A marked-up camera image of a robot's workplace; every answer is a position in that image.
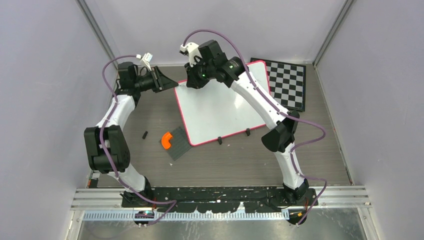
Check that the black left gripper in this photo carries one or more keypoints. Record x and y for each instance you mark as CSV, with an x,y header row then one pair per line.
x,y
161,82

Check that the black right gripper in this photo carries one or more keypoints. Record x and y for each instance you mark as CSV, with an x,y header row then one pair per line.
x,y
192,81

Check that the white board with pink frame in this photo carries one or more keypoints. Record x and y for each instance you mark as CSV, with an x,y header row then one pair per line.
x,y
214,111

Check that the black marker cap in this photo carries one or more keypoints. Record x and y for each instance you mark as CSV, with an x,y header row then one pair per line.
x,y
144,135

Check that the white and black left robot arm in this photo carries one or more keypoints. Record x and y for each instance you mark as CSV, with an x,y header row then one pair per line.
x,y
107,149

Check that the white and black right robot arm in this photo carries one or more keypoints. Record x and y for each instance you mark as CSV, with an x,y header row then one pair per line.
x,y
280,121

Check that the orange curved pipe piece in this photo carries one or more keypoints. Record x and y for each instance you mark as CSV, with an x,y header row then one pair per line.
x,y
166,140

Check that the black and white checkerboard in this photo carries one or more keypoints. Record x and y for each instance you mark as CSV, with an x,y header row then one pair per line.
x,y
287,83

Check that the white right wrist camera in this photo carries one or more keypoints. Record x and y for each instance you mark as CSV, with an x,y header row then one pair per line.
x,y
191,50

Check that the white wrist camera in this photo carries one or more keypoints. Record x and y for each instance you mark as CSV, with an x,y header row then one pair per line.
x,y
191,50
144,60

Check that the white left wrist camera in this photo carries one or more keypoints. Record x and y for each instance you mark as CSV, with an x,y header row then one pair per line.
x,y
144,60

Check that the grey studded base plate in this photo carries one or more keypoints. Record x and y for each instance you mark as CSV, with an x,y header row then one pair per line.
x,y
179,143

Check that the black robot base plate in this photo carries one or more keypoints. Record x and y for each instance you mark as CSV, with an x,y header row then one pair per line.
x,y
254,199

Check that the aluminium frame rail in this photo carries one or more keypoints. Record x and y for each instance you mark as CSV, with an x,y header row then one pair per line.
x,y
105,204

